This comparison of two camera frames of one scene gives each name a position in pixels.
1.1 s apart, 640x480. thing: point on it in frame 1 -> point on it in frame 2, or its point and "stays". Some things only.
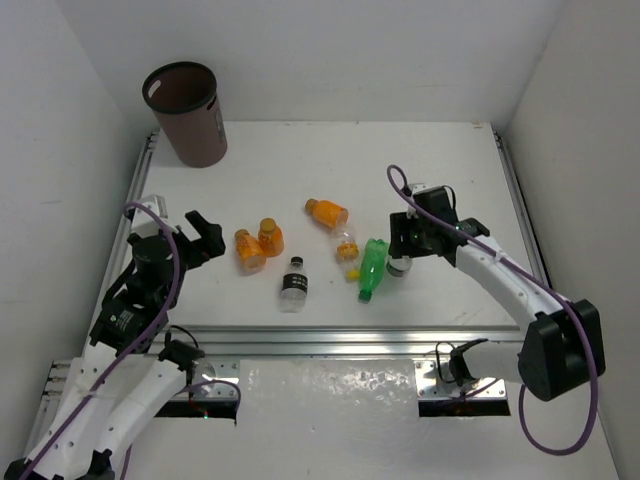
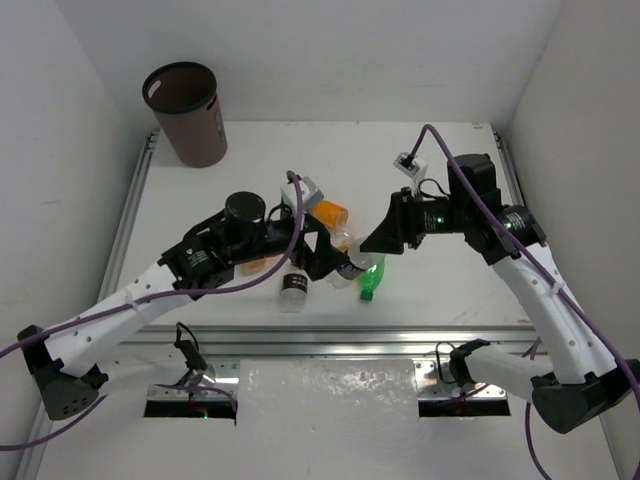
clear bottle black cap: (399, 266) -> (358, 261)
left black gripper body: (190, 245) -> (305, 242)
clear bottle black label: (293, 298) stays
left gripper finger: (202, 226) -> (331, 255)
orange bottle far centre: (327, 214) stays
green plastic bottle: (372, 268) stays
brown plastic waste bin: (182, 95) stays
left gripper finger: (212, 243) -> (320, 271)
